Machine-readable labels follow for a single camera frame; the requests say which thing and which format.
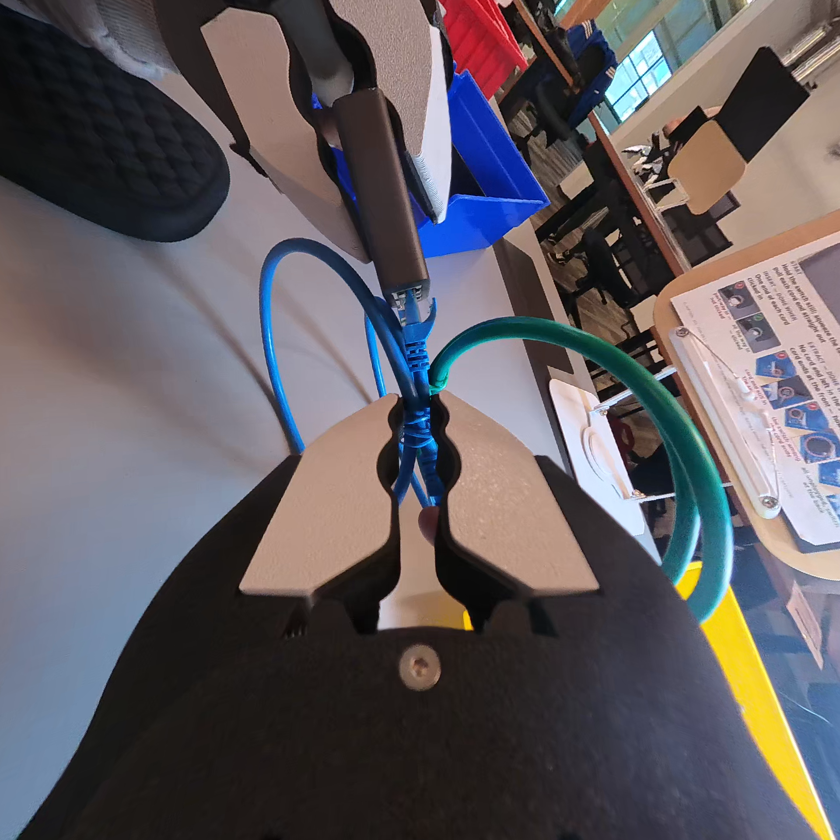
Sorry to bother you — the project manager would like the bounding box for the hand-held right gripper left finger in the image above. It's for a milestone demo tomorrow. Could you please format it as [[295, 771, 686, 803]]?
[[239, 392, 403, 601]]

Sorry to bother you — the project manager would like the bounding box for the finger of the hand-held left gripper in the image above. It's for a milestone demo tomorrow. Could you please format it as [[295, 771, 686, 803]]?
[[328, 0, 455, 225], [200, 12, 376, 263]]

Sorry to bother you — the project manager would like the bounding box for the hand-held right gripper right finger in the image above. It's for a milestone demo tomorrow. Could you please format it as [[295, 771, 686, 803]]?
[[430, 392, 601, 599]]

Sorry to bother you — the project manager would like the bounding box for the black ethernet coupler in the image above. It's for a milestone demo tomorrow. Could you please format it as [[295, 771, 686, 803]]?
[[335, 88, 432, 296]]

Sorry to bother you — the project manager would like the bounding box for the blue ethernet cable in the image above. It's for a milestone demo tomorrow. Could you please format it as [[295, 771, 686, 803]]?
[[259, 238, 442, 509]]

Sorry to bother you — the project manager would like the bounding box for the green ethernet cable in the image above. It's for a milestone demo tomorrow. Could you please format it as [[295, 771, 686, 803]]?
[[430, 317, 735, 624]]

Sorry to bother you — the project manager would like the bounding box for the blue plastic bin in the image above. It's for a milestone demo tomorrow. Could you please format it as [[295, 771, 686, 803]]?
[[314, 69, 552, 260]]

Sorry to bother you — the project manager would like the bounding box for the yellow plastic bin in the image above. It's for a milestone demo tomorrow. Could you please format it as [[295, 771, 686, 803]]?
[[420, 564, 834, 840]]

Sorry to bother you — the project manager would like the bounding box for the red plastic bin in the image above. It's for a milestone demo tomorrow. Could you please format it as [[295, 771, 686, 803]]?
[[436, 0, 529, 81]]

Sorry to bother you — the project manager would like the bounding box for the white document stand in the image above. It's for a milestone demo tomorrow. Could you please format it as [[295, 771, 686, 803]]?
[[548, 326, 783, 540]]

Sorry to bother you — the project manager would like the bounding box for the window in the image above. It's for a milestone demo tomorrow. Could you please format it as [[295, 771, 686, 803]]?
[[604, 29, 672, 119]]

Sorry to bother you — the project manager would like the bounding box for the printed instruction sheet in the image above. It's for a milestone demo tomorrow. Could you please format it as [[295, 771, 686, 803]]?
[[671, 239, 840, 549]]

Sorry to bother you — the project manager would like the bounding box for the wooden and black chair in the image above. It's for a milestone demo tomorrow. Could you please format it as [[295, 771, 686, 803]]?
[[668, 46, 811, 216]]

